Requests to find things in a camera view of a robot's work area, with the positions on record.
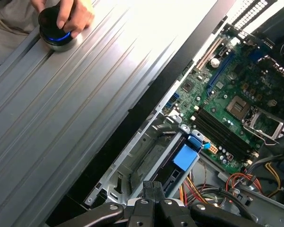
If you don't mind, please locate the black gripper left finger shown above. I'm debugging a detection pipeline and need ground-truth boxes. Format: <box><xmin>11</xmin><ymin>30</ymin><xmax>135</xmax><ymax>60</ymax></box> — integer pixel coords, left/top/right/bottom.
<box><xmin>46</xmin><ymin>181</ymin><xmax>155</xmax><ymax>227</ymax></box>

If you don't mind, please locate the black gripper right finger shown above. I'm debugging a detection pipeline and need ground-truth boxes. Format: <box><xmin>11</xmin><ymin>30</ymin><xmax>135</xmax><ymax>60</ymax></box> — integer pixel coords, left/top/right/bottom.
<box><xmin>153</xmin><ymin>181</ymin><xmax>260</xmax><ymax>227</ymax></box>

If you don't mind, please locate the orange power wire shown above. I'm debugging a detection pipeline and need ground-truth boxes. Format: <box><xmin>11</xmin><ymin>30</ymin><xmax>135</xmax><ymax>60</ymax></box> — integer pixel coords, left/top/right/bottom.
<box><xmin>179</xmin><ymin>177</ymin><xmax>218</xmax><ymax>206</ymax></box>

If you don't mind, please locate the hard disk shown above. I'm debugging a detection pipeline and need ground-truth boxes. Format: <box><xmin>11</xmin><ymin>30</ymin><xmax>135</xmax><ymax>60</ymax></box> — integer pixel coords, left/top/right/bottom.
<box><xmin>152</xmin><ymin>131</ymin><xmax>203</xmax><ymax>193</ymax></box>

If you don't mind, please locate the round black blue-ringed tool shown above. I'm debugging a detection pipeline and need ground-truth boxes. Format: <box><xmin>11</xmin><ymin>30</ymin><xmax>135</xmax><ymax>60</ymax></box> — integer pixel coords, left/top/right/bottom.
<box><xmin>38</xmin><ymin>6</ymin><xmax>83</xmax><ymax>53</ymax></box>

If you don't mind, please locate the grey metal disk bay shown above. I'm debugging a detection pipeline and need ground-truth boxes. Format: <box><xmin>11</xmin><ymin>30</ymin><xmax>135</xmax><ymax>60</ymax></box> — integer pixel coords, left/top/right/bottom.
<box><xmin>84</xmin><ymin>110</ymin><xmax>203</xmax><ymax>206</ymax></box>

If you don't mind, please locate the person's bare hand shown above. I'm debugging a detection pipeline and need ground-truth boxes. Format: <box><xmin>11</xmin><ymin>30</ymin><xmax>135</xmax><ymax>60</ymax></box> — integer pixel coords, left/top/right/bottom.
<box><xmin>30</xmin><ymin>0</ymin><xmax>96</xmax><ymax>38</ymax></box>

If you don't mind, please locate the black RAM slot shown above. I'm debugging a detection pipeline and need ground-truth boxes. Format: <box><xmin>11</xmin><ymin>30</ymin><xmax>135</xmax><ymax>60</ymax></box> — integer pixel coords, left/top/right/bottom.
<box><xmin>200</xmin><ymin>107</ymin><xmax>260</xmax><ymax>154</ymax></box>
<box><xmin>193</xmin><ymin>115</ymin><xmax>251</xmax><ymax>161</ymax></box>
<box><xmin>198</xmin><ymin>110</ymin><xmax>257</xmax><ymax>157</ymax></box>
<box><xmin>195</xmin><ymin>113</ymin><xmax>254</xmax><ymax>159</ymax></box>

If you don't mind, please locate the black open PC case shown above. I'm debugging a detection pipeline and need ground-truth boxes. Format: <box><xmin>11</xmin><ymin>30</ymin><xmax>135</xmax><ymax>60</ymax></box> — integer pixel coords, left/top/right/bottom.
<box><xmin>46</xmin><ymin>0</ymin><xmax>284</xmax><ymax>227</ymax></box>

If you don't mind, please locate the metal socket cover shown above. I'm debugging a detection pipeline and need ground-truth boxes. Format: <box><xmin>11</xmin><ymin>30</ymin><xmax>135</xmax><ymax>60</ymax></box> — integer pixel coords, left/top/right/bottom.
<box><xmin>243</xmin><ymin>106</ymin><xmax>284</xmax><ymax>140</ymax></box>

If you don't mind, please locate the green motherboard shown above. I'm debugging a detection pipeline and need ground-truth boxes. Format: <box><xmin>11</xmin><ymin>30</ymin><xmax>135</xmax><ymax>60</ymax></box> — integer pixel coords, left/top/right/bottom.
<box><xmin>160</xmin><ymin>23</ymin><xmax>284</xmax><ymax>171</ymax></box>

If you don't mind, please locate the CPU socket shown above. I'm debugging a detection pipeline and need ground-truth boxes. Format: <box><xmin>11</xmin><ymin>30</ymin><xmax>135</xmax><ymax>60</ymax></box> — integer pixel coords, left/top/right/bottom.
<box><xmin>225</xmin><ymin>96</ymin><xmax>249</xmax><ymax>119</ymax></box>

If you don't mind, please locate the blue expansion slot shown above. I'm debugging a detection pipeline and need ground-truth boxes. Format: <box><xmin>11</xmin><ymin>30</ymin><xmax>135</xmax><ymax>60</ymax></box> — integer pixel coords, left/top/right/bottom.
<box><xmin>207</xmin><ymin>50</ymin><xmax>235</xmax><ymax>88</ymax></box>

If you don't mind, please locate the white expansion slot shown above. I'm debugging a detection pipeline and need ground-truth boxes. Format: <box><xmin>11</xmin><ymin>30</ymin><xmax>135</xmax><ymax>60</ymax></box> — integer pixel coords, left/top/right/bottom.
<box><xmin>195</xmin><ymin>37</ymin><xmax>222</xmax><ymax>70</ymax></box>

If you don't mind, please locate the beige clothed person torso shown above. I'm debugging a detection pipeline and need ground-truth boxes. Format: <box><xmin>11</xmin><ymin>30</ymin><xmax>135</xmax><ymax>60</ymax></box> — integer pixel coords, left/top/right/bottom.
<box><xmin>0</xmin><ymin>0</ymin><xmax>42</xmax><ymax>68</ymax></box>

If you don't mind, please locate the red orange wire bundle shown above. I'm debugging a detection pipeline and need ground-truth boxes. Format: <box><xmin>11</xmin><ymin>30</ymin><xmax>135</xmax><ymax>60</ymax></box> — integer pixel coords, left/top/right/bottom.
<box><xmin>224</xmin><ymin>172</ymin><xmax>284</xmax><ymax>199</ymax></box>

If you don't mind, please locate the yellow black wire bundle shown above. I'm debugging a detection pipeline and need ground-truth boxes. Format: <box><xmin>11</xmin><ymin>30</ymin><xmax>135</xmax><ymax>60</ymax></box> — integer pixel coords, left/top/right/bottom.
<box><xmin>264</xmin><ymin>162</ymin><xmax>283</xmax><ymax>190</ymax></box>

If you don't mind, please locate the wire locking lever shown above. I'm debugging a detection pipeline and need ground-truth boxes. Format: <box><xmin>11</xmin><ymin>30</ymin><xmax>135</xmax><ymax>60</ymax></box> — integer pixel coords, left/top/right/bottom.
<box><xmin>262</xmin><ymin>137</ymin><xmax>281</xmax><ymax>145</ymax></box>

